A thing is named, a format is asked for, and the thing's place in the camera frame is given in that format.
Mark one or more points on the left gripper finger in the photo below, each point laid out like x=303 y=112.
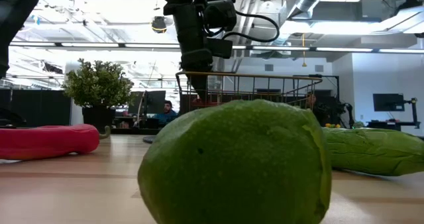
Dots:
x=201 y=83

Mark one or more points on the green lime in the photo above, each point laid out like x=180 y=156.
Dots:
x=232 y=167

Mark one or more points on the green cucumber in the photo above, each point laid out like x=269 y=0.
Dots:
x=371 y=151

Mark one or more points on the small black robot arm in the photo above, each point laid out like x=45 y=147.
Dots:
x=349 y=113

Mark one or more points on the black round hanging speaker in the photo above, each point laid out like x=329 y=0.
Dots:
x=159 y=24

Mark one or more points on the person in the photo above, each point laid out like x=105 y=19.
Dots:
x=310 y=100
x=167 y=115

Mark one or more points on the black computer monitor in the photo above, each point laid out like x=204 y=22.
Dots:
x=155 y=101
x=136 y=103
x=388 y=102

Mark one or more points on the round blue woven mat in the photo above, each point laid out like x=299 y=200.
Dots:
x=149 y=139

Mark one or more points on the long ceiling light strip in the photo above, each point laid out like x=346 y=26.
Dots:
x=99 y=45

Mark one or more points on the green potted plant black pot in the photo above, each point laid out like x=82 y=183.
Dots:
x=99 y=85

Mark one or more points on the yellow hanging pendant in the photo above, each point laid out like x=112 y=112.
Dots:
x=303 y=64

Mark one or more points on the yellow toy fruit pile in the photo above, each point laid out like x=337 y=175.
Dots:
x=332 y=125

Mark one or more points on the black office partition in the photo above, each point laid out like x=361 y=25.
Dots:
x=49 y=104

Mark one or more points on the dark office desk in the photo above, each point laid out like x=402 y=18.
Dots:
x=394 y=124

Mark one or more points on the blue monitor stand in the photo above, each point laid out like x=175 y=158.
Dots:
x=414 y=111

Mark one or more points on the ribbed silver air duct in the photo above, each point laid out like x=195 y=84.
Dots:
x=220 y=65

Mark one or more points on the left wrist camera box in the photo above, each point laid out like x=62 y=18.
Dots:
x=220 y=15

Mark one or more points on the grey wall vent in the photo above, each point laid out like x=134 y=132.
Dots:
x=319 y=68
x=269 y=67

